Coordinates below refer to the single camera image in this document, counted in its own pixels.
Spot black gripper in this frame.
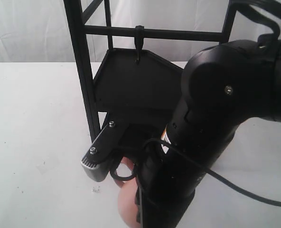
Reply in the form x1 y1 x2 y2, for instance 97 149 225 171
114 123 174 228

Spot pink ceramic mug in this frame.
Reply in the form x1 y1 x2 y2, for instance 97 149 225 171
113 156 141 226

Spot black metal mug rack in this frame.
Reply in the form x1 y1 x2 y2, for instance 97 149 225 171
64 0 236 141

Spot black rack hook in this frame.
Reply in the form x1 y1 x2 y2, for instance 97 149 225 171
134 25 144 64

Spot white backdrop curtain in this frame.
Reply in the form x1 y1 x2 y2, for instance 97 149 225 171
0 0 281 62

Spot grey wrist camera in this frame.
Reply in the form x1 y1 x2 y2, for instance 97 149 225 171
81 121 129 182

